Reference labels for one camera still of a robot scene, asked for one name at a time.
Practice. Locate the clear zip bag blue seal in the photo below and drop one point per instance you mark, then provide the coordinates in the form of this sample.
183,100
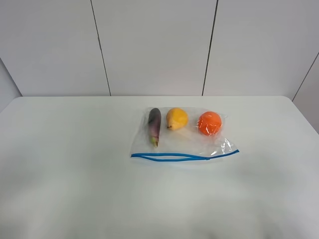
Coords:
186,144

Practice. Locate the purple eggplant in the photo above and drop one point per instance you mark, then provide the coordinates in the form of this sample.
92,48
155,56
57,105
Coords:
154,123

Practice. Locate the yellow pear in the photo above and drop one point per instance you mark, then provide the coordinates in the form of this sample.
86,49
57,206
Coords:
176,118

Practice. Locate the orange fruit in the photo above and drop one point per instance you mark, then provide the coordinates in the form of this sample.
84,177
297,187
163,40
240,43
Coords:
209,123

